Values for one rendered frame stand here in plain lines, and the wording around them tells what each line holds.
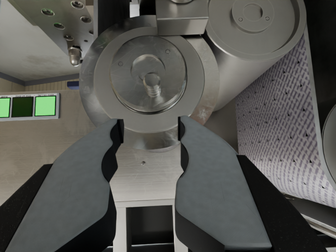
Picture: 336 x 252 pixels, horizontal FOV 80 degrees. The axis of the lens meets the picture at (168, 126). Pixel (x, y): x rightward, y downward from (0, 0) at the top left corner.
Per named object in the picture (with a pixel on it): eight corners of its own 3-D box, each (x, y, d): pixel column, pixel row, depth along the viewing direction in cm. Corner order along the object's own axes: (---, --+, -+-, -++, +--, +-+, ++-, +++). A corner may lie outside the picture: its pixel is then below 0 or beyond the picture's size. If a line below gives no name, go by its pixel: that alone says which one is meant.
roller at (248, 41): (299, -38, 24) (314, 59, 22) (230, 62, 49) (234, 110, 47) (196, -35, 23) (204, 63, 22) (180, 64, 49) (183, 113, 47)
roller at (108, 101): (200, 23, 22) (209, 129, 20) (181, 94, 47) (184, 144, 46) (92, 28, 22) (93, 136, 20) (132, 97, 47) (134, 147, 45)
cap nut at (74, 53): (79, 46, 54) (78, 62, 54) (84, 53, 58) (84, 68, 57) (65, 47, 54) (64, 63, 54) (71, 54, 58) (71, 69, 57)
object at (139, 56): (174, 26, 20) (197, 97, 19) (174, 37, 22) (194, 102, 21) (100, 44, 19) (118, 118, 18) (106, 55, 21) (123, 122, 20)
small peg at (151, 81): (157, 69, 16) (162, 85, 16) (158, 82, 19) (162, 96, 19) (141, 74, 16) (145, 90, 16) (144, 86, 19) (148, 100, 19)
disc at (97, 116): (213, 11, 22) (227, 145, 20) (212, 14, 23) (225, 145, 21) (78, 17, 22) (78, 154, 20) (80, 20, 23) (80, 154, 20)
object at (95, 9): (98, -91, 25) (97, 46, 23) (130, 27, 49) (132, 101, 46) (94, -90, 25) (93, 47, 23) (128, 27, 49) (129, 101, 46)
